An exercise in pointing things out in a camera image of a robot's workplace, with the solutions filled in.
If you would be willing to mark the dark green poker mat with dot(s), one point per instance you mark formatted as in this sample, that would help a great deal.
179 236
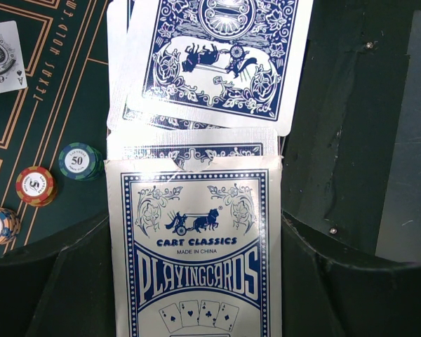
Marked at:
64 48

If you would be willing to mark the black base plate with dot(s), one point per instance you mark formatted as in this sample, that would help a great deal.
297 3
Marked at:
338 155

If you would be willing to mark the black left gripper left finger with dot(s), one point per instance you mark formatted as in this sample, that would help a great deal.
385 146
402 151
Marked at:
61 285

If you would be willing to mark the blue back playing card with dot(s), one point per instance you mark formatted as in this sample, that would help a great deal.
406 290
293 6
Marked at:
226 63
119 14

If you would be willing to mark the green blue poker chip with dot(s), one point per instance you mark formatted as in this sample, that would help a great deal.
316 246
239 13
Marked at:
80 161

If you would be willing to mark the orange red poker chip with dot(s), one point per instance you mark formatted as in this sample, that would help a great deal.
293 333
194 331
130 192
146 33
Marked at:
36 186

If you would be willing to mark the white blue poker chip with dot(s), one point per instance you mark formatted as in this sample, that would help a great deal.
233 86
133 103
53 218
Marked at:
10 225

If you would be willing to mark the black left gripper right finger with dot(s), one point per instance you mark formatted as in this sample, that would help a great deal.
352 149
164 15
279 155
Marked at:
331 289

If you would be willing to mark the blue playing card deck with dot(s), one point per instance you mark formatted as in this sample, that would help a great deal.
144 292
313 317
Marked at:
194 218

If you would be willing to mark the ace of spades card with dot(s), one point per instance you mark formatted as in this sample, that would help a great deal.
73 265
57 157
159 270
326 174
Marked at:
12 69

